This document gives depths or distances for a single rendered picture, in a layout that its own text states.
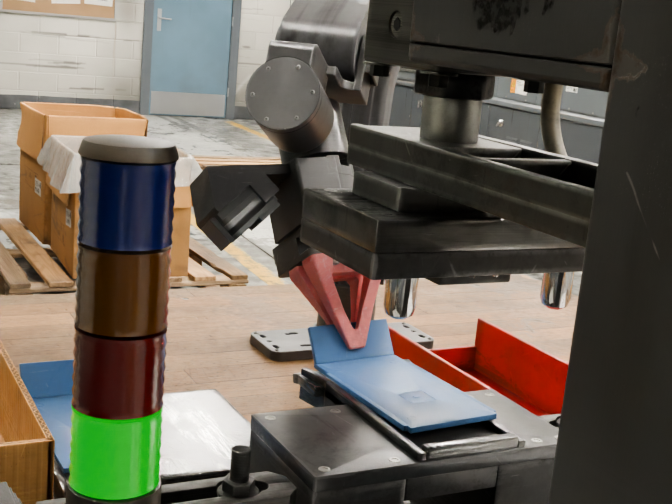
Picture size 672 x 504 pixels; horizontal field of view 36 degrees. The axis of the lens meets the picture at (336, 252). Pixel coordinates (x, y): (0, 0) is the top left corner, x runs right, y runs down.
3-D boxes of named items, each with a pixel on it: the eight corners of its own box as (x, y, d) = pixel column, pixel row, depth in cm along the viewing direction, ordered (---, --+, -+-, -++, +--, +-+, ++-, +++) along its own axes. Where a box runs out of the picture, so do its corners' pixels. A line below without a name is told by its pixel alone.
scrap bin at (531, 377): (474, 371, 108) (481, 317, 107) (641, 471, 87) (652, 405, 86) (375, 380, 103) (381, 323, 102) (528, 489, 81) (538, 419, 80)
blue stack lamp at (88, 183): (156, 228, 44) (160, 151, 43) (185, 249, 41) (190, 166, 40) (67, 230, 42) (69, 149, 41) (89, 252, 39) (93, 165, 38)
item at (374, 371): (382, 352, 84) (384, 317, 83) (496, 418, 70) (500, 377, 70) (305, 362, 80) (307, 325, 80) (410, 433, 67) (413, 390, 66)
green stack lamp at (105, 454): (144, 455, 46) (148, 386, 46) (171, 492, 43) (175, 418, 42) (59, 465, 45) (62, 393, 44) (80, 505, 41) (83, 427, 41)
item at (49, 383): (100, 388, 89) (102, 355, 88) (158, 461, 76) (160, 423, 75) (18, 396, 86) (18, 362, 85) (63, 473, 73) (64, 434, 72)
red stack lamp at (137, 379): (148, 382, 45) (152, 310, 45) (175, 414, 42) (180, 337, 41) (62, 390, 44) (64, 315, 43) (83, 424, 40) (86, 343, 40)
